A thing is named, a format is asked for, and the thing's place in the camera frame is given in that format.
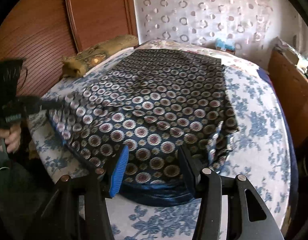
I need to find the navy circle-patterned shirt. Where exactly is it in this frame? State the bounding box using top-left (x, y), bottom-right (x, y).
top-left (48, 49), bottom-right (239, 207)

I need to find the person's left hand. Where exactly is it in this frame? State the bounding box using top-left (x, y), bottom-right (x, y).
top-left (0, 123), bottom-right (21, 153)

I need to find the olive patterned pillow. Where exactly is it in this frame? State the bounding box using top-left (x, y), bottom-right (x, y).
top-left (62, 34), bottom-right (139, 78)

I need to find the wooden louvered wardrobe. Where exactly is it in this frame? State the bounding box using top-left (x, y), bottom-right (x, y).
top-left (0, 0), bottom-right (137, 95)

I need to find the floral bed cover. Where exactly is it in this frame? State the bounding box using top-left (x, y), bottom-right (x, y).
top-left (138, 40), bottom-right (260, 69)

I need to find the wooden side cabinet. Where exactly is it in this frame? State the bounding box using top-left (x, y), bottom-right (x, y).
top-left (268, 49), bottom-right (308, 147)

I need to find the blue item box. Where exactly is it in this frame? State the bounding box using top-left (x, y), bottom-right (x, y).
top-left (215, 38), bottom-right (236, 55)

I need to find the cardboard box on cabinet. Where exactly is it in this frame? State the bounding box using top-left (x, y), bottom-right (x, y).
top-left (282, 49), bottom-right (299, 66)

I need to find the sheer circle-patterned curtain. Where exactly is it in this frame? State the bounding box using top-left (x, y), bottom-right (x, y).
top-left (131, 0), bottom-right (274, 61)

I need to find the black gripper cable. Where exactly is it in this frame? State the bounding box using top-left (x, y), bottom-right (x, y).
top-left (17, 65), bottom-right (29, 98)

